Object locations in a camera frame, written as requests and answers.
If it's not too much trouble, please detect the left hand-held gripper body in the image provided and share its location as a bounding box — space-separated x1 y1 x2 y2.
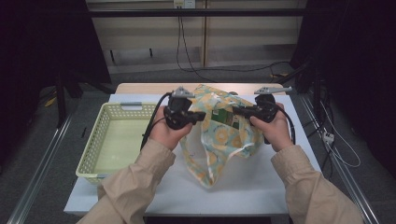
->
163 87 196 131

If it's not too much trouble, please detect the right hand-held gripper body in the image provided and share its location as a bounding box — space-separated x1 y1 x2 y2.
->
250 86 293 124

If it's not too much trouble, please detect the tall green white box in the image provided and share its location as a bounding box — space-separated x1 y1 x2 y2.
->
211 108 241 130

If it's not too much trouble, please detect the orange-print cloth bag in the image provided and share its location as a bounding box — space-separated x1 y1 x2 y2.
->
179 83 266 189

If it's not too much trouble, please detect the pale yellow plastic basket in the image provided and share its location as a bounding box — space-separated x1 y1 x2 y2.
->
75 102 159 185

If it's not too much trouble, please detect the person's left hand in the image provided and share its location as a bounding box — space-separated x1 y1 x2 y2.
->
148 106 194 152

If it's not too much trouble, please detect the person's right hand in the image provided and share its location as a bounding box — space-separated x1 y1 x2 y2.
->
249 104 295 153

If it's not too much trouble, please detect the white power strip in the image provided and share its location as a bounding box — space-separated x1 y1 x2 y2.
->
321 131 336 145

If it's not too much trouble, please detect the white foam board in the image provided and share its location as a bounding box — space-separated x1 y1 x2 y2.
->
64 93 322 217

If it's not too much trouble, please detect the black horizontal bar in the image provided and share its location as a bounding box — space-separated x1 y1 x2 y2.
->
88 8 307 18

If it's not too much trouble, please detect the dark curtain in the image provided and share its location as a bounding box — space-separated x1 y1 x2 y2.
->
0 0 112 175
290 0 396 175

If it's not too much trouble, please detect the black metal stand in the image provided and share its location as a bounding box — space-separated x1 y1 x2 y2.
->
54 73 68 129

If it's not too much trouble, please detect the left hand-held gripper cable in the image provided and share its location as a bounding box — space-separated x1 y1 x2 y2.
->
139 91 173 150

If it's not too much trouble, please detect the hand-held gripper cable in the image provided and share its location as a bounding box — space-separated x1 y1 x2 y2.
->
270 101 296 146
139 91 173 150

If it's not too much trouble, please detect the right hand-held gripper cable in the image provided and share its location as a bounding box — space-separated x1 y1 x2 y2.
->
270 101 296 146

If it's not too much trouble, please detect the black hanging wall cable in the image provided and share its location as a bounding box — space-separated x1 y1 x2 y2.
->
176 15 292 83

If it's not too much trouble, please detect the white floor cable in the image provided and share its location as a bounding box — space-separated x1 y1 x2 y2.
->
319 101 362 169

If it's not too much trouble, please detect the white wall socket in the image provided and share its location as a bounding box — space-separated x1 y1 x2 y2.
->
173 0 196 9

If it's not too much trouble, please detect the metal floor rail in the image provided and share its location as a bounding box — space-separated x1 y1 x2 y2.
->
6 115 75 224
298 94 381 224

